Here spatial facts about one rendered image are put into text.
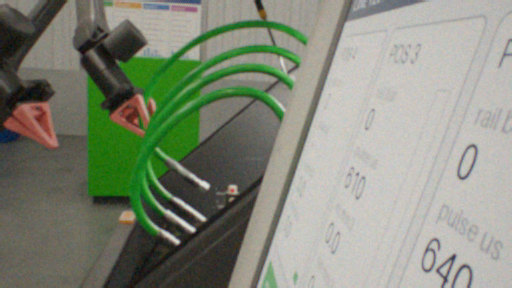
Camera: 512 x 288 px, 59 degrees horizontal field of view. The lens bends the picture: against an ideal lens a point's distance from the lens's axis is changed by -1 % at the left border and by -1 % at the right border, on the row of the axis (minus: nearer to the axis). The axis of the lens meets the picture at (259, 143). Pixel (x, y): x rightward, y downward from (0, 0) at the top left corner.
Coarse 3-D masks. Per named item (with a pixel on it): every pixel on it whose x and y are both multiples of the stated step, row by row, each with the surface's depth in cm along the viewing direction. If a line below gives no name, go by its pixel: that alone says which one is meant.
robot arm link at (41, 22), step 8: (40, 0) 120; (48, 0) 118; (56, 0) 119; (64, 0) 121; (40, 8) 117; (48, 8) 118; (56, 8) 120; (32, 16) 117; (40, 16) 117; (48, 16) 119; (40, 24) 118; (48, 24) 120; (40, 32) 118; (32, 40) 117; (24, 48) 116; (16, 56) 116; (24, 56) 117; (16, 64) 116; (16, 72) 116
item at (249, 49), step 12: (240, 48) 76; (252, 48) 76; (264, 48) 76; (276, 48) 76; (216, 60) 76; (300, 60) 77; (192, 72) 76; (204, 72) 76; (180, 84) 76; (168, 96) 76; (156, 180) 79; (168, 192) 80; (180, 204) 80; (192, 216) 80
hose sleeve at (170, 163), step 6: (168, 162) 87; (174, 162) 87; (174, 168) 87; (180, 168) 87; (180, 174) 87; (186, 174) 87; (192, 174) 88; (186, 180) 88; (192, 180) 87; (198, 180) 88; (198, 186) 88
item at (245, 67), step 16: (240, 64) 69; (256, 64) 69; (208, 80) 68; (288, 80) 69; (176, 96) 69; (144, 144) 69; (144, 176) 71; (144, 192) 71; (160, 208) 72; (176, 224) 72
